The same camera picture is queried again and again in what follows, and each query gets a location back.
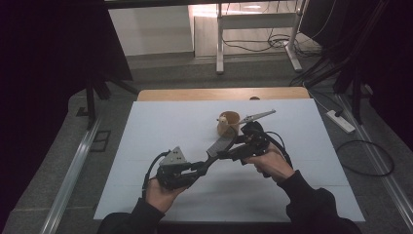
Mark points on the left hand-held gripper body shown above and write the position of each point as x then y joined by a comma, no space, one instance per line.
172,174

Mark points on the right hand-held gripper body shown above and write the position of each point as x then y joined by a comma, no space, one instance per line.
256,139

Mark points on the black cleaver knife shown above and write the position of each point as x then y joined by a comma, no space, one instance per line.
219,146

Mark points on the wooden cup with animal figure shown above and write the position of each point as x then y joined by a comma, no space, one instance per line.
224,129

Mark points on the person's left hand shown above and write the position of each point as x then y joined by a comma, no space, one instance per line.
160,196

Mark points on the person's right hand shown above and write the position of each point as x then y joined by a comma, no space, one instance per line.
272,164

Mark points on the white board mat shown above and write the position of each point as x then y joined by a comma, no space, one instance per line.
181,123

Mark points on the white power strip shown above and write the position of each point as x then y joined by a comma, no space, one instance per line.
341,122

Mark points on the black metal stand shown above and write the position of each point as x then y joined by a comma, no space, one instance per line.
91,104
357,94

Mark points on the dark curtain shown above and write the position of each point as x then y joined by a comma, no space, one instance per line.
396,65
48,65

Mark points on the black floor socket frame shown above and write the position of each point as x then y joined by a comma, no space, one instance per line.
100,141

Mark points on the white desk frame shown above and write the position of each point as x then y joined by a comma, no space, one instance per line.
220,48

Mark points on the aluminium rail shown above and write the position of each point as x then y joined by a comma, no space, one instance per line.
383,169
74,169

